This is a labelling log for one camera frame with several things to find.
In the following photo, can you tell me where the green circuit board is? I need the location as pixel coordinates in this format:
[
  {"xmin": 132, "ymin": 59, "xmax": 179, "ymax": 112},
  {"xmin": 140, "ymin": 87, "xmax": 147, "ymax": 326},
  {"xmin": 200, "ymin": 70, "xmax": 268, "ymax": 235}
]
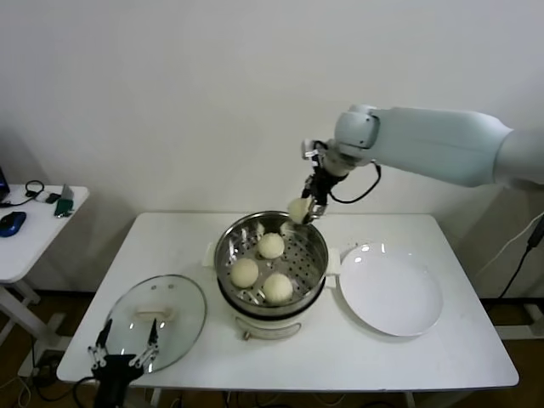
[{"xmin": 53, "ymin": 197, "xmax": 74, "ymax": 220}]

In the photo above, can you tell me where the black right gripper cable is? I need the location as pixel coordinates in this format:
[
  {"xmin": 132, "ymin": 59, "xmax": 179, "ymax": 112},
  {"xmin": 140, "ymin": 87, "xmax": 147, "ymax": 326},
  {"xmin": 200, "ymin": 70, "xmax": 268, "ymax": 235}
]
[{"xmin": 329, "ymin": 161, "xmax": 383, "ymax": 204}]

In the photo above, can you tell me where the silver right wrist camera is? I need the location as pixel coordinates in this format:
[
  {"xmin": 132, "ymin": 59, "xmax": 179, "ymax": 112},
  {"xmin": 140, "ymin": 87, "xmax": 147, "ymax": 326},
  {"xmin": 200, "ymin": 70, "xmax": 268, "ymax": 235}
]
[{"xmin": 300, "ymin": 138, "xmax": 328, "ymax": 162}]

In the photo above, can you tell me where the perforated steel steamer basket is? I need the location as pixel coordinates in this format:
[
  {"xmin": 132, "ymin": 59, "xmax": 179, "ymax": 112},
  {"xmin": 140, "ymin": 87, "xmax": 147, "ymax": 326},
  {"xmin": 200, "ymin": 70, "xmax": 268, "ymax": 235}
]
[{"xmin": 213, "ymin": 211, "xmax": 329, "ymax": 308}]

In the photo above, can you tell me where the white steamed baozi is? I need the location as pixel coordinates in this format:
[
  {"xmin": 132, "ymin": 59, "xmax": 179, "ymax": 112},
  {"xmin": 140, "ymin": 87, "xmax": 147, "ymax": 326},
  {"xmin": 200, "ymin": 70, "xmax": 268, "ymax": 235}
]
[
  {"xmin": 262, "ymin": 273, "xmax": 294, "ymax": 305},
  {"xmin": 257, "ymin": 232, "xmax": 285, "ymax": 260},
  {"xmin": 229, "ymin": 258, "xmax": 260, "ymax": 289},
  {"xmin": 287, "ymin": 198, "xmax": 311, "ymax": 225}
]

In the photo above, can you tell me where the white wall cable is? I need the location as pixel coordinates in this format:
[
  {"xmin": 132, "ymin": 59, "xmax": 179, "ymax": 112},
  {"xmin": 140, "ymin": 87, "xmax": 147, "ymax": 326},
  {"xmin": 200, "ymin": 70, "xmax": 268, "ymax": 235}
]
[{"xmin": 473, "ymin": 210, "xmax": 544, "ymax": 277}]

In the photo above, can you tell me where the blue computer mouse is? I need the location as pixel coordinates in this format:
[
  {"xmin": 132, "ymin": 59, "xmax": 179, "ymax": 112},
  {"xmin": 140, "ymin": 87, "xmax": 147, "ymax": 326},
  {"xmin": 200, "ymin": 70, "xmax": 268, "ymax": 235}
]
[{"xmin": 0, "ymin": 211, "xmax": 27, "ymax": 238}]

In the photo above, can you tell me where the round glass pot lid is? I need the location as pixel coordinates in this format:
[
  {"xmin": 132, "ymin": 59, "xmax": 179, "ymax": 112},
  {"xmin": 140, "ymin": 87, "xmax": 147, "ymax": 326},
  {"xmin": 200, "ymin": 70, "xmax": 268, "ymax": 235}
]
[{"xmin": 103, "ymin": 274, "xmax": 208, "ymax": 375}]

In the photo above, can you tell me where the floor cable bundle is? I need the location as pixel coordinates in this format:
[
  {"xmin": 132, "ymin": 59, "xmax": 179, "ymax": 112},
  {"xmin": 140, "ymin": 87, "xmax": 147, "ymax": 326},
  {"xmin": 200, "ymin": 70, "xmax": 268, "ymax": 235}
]
[{"xmin": 0, "ymin": 356, "xmax": 77, "ymax": 408}]

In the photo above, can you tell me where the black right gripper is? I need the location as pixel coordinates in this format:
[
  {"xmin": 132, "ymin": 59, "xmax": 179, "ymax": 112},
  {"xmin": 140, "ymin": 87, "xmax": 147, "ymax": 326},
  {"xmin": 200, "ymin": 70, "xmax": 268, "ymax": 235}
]
[{"xmin": 300, "ymin": 167, "xmax": 341, "ymax": 224}]

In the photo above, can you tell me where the large white plate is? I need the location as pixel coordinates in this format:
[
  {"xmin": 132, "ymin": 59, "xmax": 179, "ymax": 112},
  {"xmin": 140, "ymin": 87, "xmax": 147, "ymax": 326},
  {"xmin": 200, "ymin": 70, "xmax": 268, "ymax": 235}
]
[{"xmin": 338, "ymin": 241, "xmax": 445, "ymax": 338}]

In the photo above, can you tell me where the white side table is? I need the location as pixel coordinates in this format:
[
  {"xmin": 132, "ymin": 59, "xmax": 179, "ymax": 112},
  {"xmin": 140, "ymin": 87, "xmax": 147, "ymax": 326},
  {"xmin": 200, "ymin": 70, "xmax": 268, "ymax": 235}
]
[{"xmin": 0, "ymin": 184, "xmax": 91, "ymax": 377}]

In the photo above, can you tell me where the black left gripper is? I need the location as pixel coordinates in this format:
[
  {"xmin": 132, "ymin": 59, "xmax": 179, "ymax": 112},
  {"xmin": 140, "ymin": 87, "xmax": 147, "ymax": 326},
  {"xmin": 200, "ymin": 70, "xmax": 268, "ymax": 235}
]
[{"xmin": 88, "ymin": 318, "xmax": 162, "ymax": 408}]

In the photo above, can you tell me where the black power cable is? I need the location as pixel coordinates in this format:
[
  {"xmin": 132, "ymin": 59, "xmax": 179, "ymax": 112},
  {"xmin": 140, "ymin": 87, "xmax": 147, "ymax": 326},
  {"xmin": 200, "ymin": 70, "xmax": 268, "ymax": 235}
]
[{"xmin": 495, "ymin": 220, "xmax": 544, "ymax": 301}]

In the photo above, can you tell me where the white floor stand foot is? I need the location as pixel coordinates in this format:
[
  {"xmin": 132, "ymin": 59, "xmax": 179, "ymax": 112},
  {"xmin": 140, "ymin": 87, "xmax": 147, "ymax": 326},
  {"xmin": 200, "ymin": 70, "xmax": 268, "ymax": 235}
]
[{"xmin": 495, "ymin": 303, "xmax": 544, "ymax": 341}]

